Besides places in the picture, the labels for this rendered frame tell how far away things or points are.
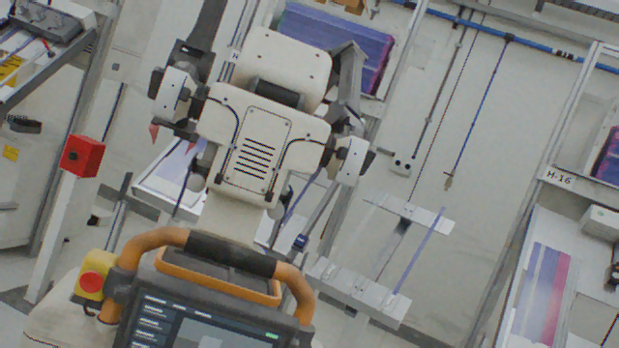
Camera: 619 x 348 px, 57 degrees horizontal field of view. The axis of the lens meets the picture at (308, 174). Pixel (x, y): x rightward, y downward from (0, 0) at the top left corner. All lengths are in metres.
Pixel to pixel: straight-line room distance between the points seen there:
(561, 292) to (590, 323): 1.86
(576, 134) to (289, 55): 1.61
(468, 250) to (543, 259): 1.68
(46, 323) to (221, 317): 0.29
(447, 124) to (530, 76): 0.60
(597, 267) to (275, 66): 1.56
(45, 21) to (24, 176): 0.75
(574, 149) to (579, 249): 0.45
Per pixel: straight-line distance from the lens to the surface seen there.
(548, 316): 2.18
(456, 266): 3.97
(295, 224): 2.16
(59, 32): 3.00
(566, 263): 2.34
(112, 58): 3.24
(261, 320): 0.87
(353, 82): 1.60
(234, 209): 1.29
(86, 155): 2.58
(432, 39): 4.00
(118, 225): 2.37
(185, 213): 2.21
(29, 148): 3.02
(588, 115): 2.65
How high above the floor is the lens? 1.26
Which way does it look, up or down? 7 degrees down
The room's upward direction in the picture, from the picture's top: 21 degrees clockwise
